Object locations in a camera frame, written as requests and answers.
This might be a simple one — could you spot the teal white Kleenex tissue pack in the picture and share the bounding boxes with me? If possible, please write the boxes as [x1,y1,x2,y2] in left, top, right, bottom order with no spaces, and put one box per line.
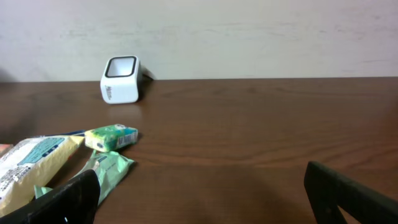
[85,124,139,152]

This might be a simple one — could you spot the white barcode scanner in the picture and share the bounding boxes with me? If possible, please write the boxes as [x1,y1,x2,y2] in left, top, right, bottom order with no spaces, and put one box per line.
[100,55,142,104]

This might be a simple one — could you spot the orange tissue pack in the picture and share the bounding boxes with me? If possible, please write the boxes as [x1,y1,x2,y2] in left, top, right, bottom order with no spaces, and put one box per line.
[0,144,14,157]

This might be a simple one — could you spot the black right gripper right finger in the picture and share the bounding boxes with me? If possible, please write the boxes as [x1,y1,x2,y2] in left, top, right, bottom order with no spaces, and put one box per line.
[304,161,397,223]

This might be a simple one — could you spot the cream wipes pack blue edges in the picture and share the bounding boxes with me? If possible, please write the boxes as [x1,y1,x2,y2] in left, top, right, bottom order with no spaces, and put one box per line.
[1,135,84,217]

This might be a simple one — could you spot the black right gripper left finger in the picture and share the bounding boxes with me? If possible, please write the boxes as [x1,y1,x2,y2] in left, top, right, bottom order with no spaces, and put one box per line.
[1,169,100,224]

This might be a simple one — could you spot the green soft wipes pack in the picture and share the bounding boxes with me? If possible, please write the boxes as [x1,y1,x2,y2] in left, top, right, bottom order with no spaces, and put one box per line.
[33,149,136,206]

